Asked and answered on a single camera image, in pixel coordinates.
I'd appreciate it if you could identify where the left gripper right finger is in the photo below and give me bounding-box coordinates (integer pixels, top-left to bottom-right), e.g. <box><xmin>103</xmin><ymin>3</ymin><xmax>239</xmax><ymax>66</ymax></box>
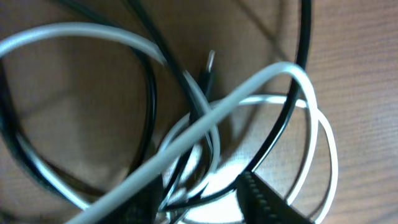
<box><xmin>236</xmin><ymin>172</ymin><xmax>312</xmax><ymax>224</ymax></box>

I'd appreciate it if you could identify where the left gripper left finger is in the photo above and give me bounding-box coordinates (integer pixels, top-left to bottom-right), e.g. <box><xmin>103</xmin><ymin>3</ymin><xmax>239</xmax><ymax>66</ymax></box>
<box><xmin>98</xmin><ymin>177</ymin><xmax>164</xmax><ymax>224</ymax></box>

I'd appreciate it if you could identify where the white USB cable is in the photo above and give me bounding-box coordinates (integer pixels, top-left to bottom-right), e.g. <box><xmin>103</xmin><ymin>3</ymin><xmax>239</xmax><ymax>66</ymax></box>
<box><xmin>0</xmin><ymin>21</ymin><xmax>339</xmax><ymax>224</ymax></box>

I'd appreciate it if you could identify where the black USB cable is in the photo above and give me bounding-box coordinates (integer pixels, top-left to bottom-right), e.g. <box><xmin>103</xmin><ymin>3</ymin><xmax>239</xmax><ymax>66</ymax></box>
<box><xmin>0</xmin><ymin>0</ymin><xmax>313</xmax><ymax>212</ymax></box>

